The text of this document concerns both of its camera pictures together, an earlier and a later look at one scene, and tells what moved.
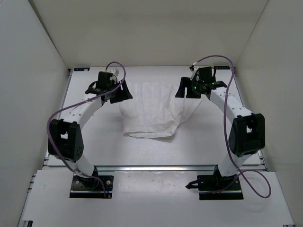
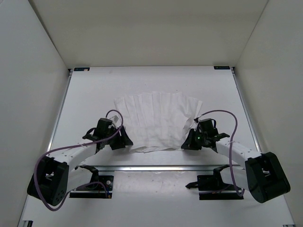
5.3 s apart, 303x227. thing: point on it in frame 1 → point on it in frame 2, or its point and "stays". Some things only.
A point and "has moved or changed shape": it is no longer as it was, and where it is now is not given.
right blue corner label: [221, 67] stays
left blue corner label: [81, 69] stays
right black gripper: [185, 82] → [189, 144]
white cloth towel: [155, 110] has moved or changed shape
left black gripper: [124, 94] → [122, 140]
